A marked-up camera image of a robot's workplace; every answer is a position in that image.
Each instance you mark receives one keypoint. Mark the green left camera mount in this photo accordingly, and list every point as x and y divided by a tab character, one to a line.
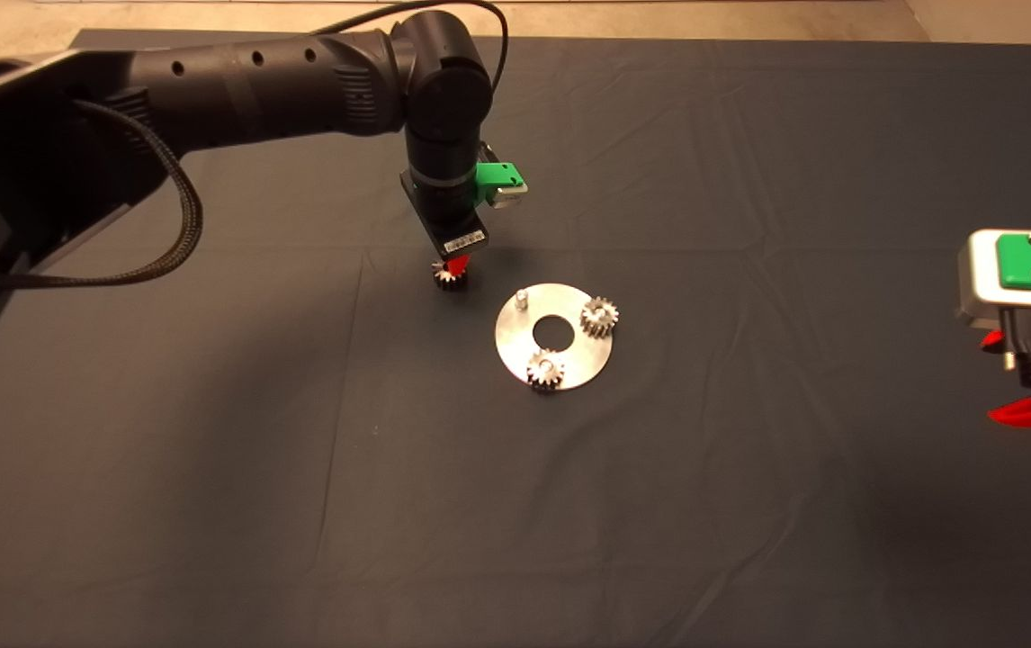
490	175

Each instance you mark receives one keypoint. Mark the round metal carrier plate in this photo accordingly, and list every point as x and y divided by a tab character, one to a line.
569	369

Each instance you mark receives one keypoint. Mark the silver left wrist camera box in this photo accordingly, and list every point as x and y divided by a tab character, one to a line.
511	196

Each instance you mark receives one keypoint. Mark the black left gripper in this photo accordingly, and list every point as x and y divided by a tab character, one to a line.
448	220

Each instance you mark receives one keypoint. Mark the small steel planetary gear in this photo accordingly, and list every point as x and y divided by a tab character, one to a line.
545	372
449	281
599	318

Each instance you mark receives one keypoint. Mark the dark grey table cloth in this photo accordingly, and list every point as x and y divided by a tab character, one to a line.
515	540

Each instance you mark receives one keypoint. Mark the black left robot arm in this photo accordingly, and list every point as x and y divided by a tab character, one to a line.
255	81

